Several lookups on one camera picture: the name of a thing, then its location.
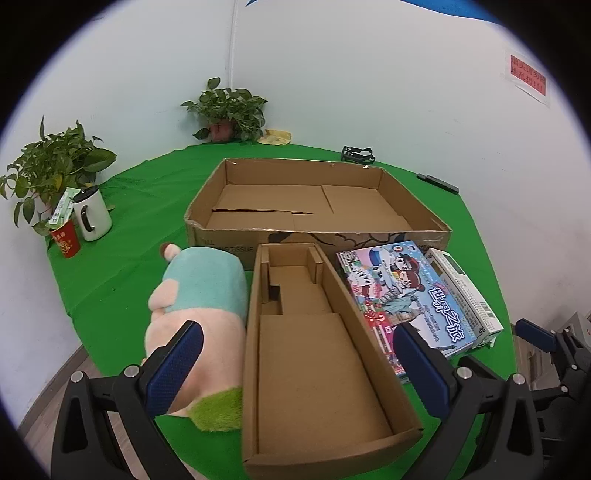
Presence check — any yellow crumpled paper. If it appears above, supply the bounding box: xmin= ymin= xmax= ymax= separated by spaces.
xmin=257 ymin=129 xmax=293 ymax=146

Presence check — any green and white carton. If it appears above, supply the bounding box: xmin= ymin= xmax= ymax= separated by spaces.
xmin=47 ymin=187 xmax=80 ymax=230

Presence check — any white and green medicine box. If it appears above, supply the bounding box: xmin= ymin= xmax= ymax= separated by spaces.
xmin=424 ymin=248 xmax=505 ymax=352

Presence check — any black bar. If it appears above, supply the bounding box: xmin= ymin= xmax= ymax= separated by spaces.
xmin=416 ymin=174 xmax=460 ymax=193

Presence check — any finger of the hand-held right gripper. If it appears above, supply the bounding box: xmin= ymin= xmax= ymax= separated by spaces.
xmin=515 ymin=318 xmax=583 ymax=384

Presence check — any green table cloth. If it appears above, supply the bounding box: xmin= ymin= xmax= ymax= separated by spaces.
xmin=46 ymin=143 xmax=518 ymax=480

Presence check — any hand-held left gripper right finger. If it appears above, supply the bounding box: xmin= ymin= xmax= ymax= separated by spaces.
xmin=392 ymin=322 xmax=543 ymax=480

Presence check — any potted plant in white pot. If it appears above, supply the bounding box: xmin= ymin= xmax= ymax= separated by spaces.
xmin=0 ymin=115 xmax=117 ymax=238

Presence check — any pink and teal plush toy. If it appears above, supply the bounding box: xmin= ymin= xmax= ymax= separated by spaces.
xmin=141 ymin=244 xmax=250 ymax=432

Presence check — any narrow cardboard tray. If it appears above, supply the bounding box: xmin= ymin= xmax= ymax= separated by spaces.
xmin=241 ymin=243 xmax=424 ymax=478

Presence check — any red paper cup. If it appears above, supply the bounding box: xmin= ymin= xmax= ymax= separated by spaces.
xmin=48 ymin=218 xmax=81 ymax=259

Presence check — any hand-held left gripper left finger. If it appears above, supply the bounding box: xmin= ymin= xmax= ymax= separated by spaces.
xmin=52 ymin=320 xmax=205 ymax=480

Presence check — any large cardboard box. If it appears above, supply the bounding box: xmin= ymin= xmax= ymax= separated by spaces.
xmin=184 ymin=158 xmax=453 ymax=273

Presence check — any black bottle cage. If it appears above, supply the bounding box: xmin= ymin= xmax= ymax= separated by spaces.
xmin=341 ymin=145 xmax=376 ymax=168

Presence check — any potted plant in pink pot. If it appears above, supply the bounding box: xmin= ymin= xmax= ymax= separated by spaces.
xmin=181 ymin=77 xmax=269 ymax=144

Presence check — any colourful cartoon game box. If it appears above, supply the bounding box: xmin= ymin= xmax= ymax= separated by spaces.
xmin=335 ymin=240 xmax=478 ymax=385

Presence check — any red wall notice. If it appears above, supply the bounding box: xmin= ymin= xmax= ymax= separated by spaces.
xmin=505 ymin=48 xmax=552 ymax=108

